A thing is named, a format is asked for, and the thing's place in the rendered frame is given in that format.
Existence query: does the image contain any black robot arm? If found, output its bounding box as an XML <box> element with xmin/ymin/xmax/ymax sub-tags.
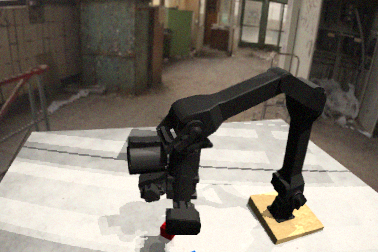
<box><xmin>127</xmin><ymin>66</ymin><xmax>327</xmax><ymax>223</ymax></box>

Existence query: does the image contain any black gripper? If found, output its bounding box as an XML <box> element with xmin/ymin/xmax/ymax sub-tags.
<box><xmin>165</xmin><ymin>168</ymin><xmax>201</xmax><ymax>235</ymax></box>

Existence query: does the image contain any red cube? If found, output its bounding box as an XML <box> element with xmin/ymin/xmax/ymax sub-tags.
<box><xmin>160</xmin><ymin>222</ymin><xmax>175</xmax><ymax>240</ymax></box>

